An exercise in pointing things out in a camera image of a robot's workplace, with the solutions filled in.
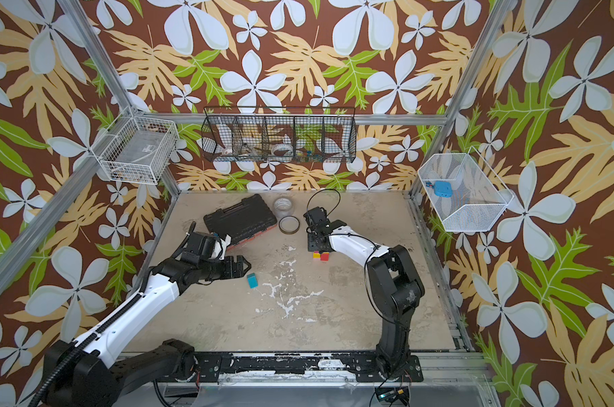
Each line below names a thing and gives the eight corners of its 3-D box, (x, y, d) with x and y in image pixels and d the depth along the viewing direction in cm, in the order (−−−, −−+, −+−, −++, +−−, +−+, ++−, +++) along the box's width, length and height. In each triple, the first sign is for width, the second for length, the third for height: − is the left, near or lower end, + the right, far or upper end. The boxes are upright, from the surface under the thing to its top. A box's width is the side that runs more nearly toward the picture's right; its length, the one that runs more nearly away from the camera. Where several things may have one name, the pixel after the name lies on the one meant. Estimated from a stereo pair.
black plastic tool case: (222, 254, 100) (219, 248, 96) (206, 223, 110) (202, 215, 106) (279, 225, 109) (278, 218, 105) (259, 199, 119) (257, 191, 115)
